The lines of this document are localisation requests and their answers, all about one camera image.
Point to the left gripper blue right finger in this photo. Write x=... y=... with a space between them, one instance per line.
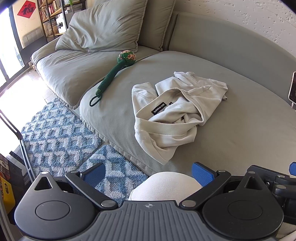
x=212 y=183

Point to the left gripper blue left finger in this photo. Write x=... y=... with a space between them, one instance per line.
x=85 y=183

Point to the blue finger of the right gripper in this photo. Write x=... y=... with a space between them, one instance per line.
x=292 y=168

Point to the person knee in white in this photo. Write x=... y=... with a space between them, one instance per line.
x=164 y=186

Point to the blue white patterned rug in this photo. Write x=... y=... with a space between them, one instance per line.
x=57 y=142

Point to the grey sofa seat cushion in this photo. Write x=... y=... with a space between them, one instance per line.
x=74 y=76
x=252 y=126

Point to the white smartphone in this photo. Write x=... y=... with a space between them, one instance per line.
x=292 y=90

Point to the left grey sofa seat cushion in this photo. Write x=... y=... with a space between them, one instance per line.
x=74 y=76

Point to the green fabric massage hammer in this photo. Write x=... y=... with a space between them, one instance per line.
x=125 y=59

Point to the grey sofa backrest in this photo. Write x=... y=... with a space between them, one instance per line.
x=236 y=48

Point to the large grey throw pillow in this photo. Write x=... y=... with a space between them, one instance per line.
x=106 y=27

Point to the bookshelf with books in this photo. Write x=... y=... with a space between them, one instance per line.
x=55 y=16

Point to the red diamond wall decoration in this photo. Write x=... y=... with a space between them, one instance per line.
x=27 y=9

